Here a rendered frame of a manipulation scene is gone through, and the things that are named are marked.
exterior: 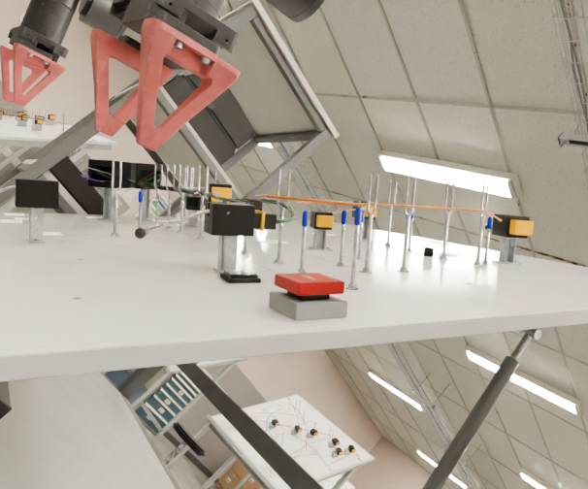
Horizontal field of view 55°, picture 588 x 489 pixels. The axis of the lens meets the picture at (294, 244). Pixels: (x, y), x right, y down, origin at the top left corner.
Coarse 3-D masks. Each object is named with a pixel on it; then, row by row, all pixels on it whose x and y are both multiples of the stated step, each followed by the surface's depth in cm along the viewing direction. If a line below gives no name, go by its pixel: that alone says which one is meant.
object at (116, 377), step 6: (108, 372) 494; (114, 372) 492; (120, 372) 491; (126, 372) 491; (132, 372) 534; (114, 378) 490; (120, 378) 490; (114, 384) 488; (144, 390) 503; (132, 396) 496; (138, 396) 503; (132, 402) 502
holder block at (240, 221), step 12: (216, 204) 70; (228, 204) 71; (240, 204) 73; (216, 216) 70; (228, 216) 71; (240, 216) 71; (252, 216) 72; (204, 228) 74; (216, 228) 70; (228, 228) 71; (240, 228) 72; (252, 228) 72
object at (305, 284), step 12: (276, 276) 54; (288, 276) 53; (300, 276) 54; (312, 276) 54; (324, 276) 55; (288, 288) 52; (300, 288) 50; (312, 288) 51; (324, 288) 51; (336, 288) 52
